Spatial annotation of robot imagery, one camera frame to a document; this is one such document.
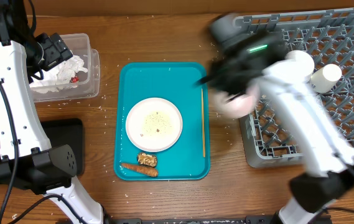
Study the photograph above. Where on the clear plastic waste bin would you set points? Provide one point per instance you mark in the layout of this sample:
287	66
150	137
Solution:
78	77

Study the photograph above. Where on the small red waste piece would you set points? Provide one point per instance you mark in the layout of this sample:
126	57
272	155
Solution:
74	79

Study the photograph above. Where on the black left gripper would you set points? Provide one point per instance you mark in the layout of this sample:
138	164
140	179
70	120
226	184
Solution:
57	50

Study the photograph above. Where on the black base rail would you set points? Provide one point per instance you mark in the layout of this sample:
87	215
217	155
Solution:
251	219

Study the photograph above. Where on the teal plastic tray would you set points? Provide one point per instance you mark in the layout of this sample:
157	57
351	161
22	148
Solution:
177	83

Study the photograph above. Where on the pale green bowl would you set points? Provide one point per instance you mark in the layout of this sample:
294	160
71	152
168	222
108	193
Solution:
306	61

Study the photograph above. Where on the white paper cup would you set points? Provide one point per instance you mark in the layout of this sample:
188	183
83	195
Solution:
326	78

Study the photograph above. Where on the grey dishwasher rack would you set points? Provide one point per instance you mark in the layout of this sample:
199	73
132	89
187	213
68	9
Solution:
329	37

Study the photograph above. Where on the white tissue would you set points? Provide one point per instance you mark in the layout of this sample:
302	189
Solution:
60	75

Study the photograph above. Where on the large white pink-rimmed plate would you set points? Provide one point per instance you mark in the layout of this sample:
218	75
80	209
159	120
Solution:
154	124

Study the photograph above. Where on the orange carrot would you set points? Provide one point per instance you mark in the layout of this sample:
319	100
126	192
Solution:
145	170

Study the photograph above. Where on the wooden chopstick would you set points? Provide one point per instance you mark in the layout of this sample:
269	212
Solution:
203	125

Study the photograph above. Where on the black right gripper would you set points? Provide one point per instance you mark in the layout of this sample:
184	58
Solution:
216	81

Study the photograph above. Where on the brown granola bar piece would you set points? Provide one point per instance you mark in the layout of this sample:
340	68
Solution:
147	159

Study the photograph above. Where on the black tray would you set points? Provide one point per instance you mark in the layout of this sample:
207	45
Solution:
68	140

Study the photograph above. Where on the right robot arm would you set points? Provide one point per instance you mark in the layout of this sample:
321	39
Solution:
252	65

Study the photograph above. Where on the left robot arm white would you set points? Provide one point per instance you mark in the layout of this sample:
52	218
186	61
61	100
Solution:
20	58

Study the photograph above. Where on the small pink bowl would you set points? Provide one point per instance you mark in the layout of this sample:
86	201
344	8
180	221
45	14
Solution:
236	107

